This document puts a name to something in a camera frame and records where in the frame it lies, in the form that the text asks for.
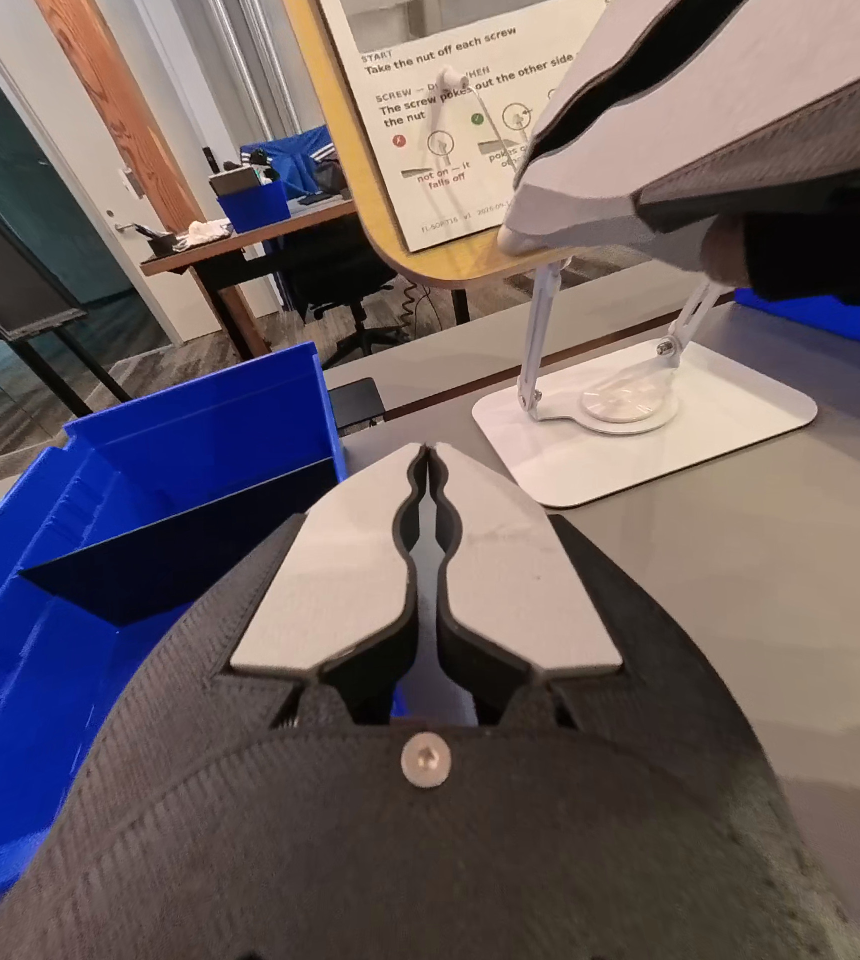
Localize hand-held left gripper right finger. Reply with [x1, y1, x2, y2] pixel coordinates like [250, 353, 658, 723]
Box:
[428, 442, 625, 727]

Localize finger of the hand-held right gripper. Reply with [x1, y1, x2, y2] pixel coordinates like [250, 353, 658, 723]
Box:
[526, 0, 710, 156]
[496, 0, 860, 269]

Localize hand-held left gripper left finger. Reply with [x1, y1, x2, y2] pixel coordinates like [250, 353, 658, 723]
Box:
[229, 442, 431, 727]

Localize grey desk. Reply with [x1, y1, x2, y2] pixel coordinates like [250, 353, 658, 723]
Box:
[0, 288, 860, 960]

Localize wooden background desk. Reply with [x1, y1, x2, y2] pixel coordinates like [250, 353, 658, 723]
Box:
[139, 196, 360, 361]

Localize person's right hand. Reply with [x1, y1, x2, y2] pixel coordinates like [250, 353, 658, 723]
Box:
[701, 216, 749, 291]

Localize black bin divider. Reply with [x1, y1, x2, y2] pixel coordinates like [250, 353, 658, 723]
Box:
[19, 457, 341, 627]

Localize white screw peg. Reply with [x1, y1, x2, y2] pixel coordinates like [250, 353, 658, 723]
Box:
[424, 66, 467, 147]

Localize small black object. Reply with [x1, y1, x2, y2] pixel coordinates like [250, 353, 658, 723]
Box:
[327, 377, 388, 438]

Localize white metal stand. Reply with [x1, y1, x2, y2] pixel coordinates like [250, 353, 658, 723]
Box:
[471, 258, 820, 509]

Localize printed instruction sheet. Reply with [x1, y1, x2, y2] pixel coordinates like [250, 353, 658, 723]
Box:
[319, 0, 611, 254]

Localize wooden board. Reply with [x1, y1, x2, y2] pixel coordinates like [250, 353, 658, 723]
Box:
[283, 0, 652, 290]

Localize large blue plastic bin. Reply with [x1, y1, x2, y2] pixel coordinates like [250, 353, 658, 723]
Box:
[0, 341, 410, 939]

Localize black office chair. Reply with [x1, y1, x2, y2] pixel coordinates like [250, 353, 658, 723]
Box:
[280, 213, 403, 369]

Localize blue striped jacket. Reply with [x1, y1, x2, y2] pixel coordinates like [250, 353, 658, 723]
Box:
[241, 126, 349, 204]

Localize white cloth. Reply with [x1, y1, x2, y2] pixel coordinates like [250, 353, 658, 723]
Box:
[175, 217, 233, 249]

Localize small blue bin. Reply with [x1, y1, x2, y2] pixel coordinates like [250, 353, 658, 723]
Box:
[216, 180, 292, 234]

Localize dark box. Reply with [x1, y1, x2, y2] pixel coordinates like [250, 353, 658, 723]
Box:
[208, 166, 262, 198]

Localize wooden door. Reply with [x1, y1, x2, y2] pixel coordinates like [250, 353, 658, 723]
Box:
[34, 0, 274, 360]

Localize black coiled cable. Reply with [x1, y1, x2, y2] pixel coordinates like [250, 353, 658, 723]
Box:
[398, 276, 435, 348]

